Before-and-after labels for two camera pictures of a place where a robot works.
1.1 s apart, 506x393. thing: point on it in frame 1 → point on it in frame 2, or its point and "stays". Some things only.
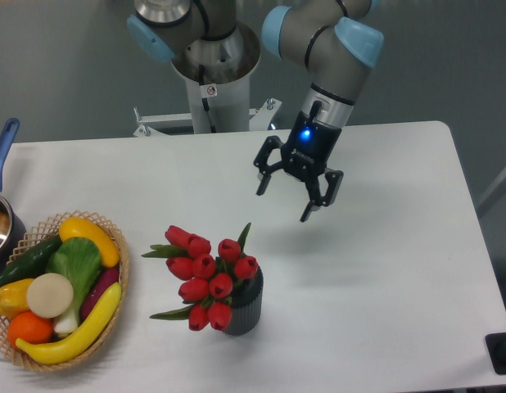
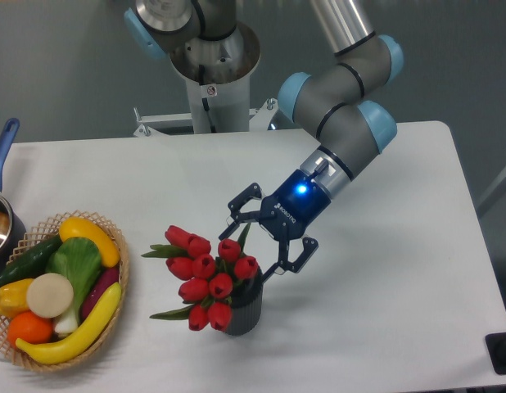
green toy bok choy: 78,259 stays
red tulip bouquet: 208,284 stays
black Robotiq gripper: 304,155 → 285,214
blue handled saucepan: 8,232 stays
